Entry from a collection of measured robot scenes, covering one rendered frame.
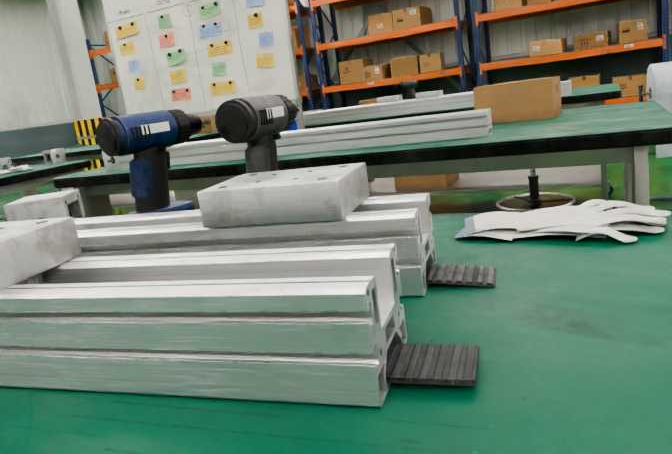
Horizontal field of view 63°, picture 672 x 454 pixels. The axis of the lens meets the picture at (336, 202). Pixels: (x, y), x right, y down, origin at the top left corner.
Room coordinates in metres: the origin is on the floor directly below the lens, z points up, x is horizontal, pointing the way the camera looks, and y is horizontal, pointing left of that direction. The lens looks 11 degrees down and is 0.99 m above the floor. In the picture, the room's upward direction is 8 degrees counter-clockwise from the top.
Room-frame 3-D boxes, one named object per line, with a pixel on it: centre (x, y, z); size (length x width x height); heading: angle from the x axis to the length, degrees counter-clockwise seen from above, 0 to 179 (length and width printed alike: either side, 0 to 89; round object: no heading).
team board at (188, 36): (3.86, 0.78, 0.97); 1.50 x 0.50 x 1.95; 63
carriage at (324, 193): (0.60, 0.05, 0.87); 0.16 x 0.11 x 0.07; 71
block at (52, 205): (0.99, 0.53, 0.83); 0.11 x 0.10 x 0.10; 5
